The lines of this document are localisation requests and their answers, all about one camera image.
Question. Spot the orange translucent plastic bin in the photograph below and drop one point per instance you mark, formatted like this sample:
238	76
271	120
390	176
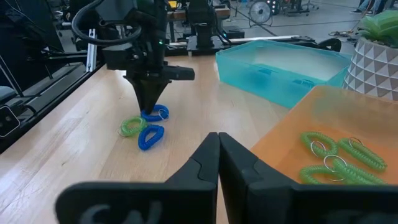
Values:
342	118

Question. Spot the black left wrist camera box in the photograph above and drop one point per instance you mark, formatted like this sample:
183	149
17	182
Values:
118	57

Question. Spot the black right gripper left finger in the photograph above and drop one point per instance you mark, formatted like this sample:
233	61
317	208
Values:
202	168

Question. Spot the white aluminium extrusion post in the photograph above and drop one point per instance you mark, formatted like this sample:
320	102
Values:
91	49

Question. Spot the black table frame rail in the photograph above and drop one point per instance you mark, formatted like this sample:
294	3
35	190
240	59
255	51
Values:
46	96

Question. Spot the white triangle-patterned plant pot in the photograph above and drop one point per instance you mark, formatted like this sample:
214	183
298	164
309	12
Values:
376	68

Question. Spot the teal translucent plastic bin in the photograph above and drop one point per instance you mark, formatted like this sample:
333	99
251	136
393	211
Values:
280	77

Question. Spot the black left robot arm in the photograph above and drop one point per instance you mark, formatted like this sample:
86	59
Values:
152	18

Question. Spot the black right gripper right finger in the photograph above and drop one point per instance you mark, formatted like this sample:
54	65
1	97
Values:
239	174

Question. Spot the green potted plant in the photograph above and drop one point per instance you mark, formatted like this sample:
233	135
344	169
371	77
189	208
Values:
382	26

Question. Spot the black floor fan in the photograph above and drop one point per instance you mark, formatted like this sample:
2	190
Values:
260	12

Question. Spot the person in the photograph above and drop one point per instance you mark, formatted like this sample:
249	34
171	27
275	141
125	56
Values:
370	6

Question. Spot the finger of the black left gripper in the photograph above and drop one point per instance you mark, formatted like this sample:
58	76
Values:
141	90
157	90

